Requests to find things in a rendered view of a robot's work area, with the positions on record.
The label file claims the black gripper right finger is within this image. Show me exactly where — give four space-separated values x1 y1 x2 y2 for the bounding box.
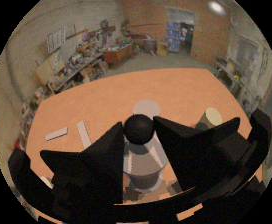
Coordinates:
152 116 241 192

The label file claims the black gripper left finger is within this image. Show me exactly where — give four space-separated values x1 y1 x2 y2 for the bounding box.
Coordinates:
39 121 124 204

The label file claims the grey flat bar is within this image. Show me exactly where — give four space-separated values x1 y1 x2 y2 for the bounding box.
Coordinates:
46 127 68 141
77 120 92 149

